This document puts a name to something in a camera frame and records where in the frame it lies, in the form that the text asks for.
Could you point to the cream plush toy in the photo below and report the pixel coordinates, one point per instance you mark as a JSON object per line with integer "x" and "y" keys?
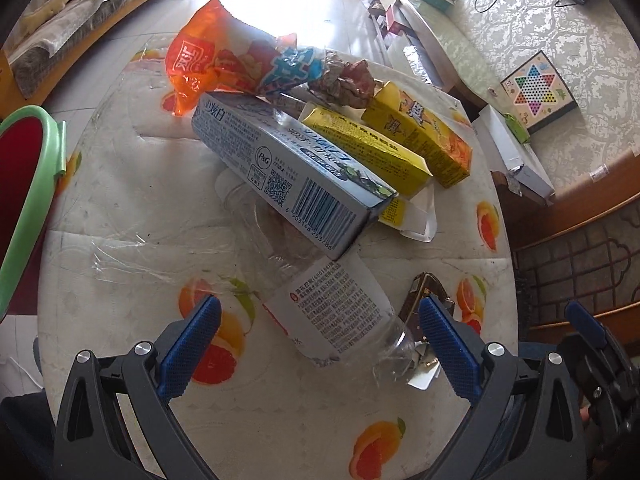
{"x": 45, "y": 10}

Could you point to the green wrapped item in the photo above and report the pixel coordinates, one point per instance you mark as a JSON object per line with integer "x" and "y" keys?
{"x": 517, "y": 127}

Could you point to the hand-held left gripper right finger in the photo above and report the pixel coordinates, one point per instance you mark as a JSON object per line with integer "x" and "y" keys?
{"x": 450, "y": 350}

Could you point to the white cardboard box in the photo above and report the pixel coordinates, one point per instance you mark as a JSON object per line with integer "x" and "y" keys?
{"x": 505, "y": 160}

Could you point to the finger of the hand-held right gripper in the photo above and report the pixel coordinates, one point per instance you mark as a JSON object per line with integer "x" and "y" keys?
{"x": 587, "y": 325}

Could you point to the red bin with green rim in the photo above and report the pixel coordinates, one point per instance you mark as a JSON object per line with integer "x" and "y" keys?
{"x": 25, "y": 185}

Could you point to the clear plastic bottle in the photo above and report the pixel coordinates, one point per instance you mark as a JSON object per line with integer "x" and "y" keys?
{"x": 335, "y": 310}

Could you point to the yellow carton with orange print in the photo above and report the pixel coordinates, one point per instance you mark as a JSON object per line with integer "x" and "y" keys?
{"x": 425, "y": 135}

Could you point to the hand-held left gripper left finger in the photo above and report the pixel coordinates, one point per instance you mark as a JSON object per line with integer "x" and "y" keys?
{"x": 192, "y": 345}

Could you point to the orange snack bag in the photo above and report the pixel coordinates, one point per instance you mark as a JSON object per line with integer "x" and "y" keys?
{"x": 215, "y": 55}

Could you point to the slim yellow box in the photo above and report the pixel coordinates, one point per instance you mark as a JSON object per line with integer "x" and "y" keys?
{"x": 360, "y": 145}

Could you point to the wooden lattice partition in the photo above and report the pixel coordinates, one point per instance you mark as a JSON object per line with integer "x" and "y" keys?
{"x": 590, "y": 270}

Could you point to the brown red wrapper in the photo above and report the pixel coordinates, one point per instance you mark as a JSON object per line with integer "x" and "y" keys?
{"x": 350, "y": 77}

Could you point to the crushed dark brown pack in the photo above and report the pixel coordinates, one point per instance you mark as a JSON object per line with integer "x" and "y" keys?
{"x": 422, "y": 290}

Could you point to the wooden sofa with striped cover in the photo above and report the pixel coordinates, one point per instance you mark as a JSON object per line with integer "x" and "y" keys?
{"x": 75, "y": 25}

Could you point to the blue white toothpaste box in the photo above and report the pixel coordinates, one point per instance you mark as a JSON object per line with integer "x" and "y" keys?
{"x": 280, "y": 170}

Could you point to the star checkers board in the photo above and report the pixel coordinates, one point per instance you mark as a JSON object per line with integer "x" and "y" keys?
{"x": 537, "y": 92}

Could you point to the dark blue cloth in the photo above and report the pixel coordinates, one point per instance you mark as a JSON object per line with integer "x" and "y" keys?
{"x": 25, "y": 440}

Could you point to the long glass top cabinet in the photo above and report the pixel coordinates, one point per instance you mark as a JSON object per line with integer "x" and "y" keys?
{"x": 440, "y": 45}

